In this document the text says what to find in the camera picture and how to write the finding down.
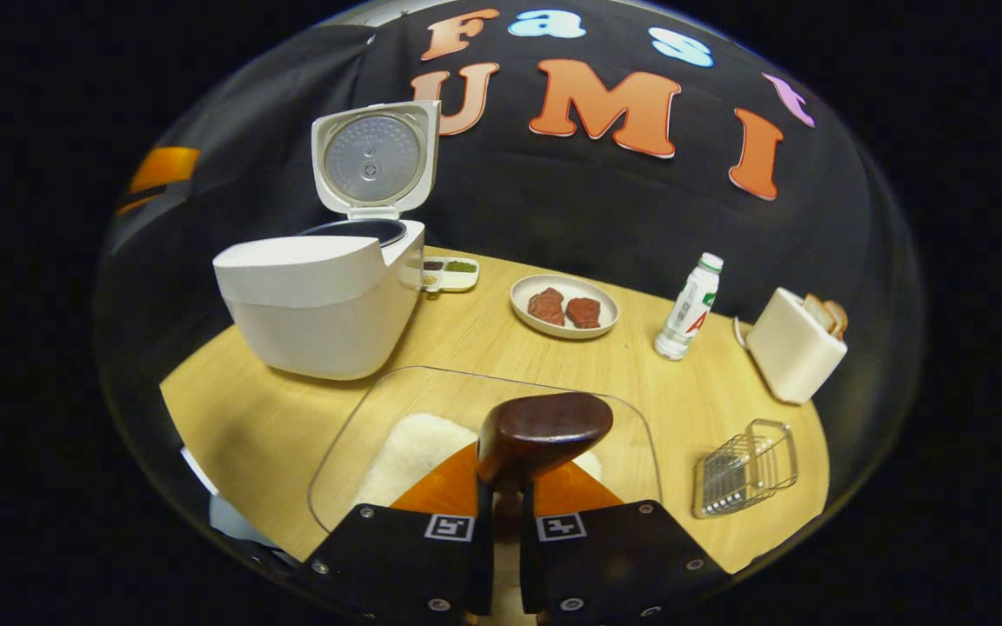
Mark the dark wooden spoon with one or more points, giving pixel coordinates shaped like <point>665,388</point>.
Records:
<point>544,430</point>

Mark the beige round plate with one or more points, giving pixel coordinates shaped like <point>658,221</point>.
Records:
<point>523,309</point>

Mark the red meat piece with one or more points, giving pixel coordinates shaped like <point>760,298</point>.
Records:
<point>546,307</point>
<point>583,312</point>

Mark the cream toaster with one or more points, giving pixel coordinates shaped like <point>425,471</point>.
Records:
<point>788,356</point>

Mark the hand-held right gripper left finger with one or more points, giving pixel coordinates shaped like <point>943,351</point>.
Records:
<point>484,556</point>

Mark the white rice cooker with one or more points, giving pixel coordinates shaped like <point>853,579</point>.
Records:
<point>310,304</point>

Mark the white drink bottle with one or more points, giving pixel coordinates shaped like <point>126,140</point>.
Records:
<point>685,317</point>

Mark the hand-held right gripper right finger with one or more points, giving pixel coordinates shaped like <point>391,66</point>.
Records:
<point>529,556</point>

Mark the clear plastic rice container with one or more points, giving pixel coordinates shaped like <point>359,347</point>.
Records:
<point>431,391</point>

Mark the bread slice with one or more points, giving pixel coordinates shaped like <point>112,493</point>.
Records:
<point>818,313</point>
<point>840,320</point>

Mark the white divided bean dish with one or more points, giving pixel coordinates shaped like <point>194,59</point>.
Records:
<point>457,276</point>

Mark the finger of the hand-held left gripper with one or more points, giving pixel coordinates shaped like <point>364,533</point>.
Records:
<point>137,205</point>
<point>162,168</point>

